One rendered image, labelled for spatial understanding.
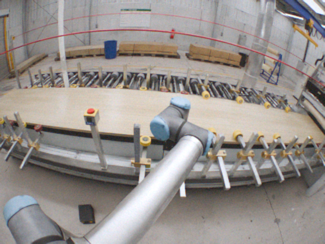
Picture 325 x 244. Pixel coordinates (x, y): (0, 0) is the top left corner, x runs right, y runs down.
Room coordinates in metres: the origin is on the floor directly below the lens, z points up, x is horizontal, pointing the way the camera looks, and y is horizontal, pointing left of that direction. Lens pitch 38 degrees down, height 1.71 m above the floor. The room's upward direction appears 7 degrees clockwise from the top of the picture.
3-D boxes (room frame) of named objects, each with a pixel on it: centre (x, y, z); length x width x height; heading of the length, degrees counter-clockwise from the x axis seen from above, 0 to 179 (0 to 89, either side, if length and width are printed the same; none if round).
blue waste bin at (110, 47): (5.89, 2.37, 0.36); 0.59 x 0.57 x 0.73; 10
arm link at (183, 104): (0.58, -0.07, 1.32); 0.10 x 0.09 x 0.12; 152
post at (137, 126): (0.65, 0.13, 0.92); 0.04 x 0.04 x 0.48; 4
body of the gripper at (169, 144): (0.58, -0.06, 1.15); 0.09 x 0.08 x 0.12; 94
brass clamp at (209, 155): (0.68, -0.39, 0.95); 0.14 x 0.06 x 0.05; 94
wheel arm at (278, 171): (0.70, -0.90, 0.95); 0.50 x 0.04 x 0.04; 4
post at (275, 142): (0.72, -0.86, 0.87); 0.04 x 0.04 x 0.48; 4
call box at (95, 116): (0.63, 0.39, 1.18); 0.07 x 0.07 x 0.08; 4
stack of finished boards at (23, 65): (5.27, 6.95, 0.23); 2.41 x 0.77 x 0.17; 11
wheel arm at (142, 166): (0.60, 0.09, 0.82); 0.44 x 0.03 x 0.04; 4
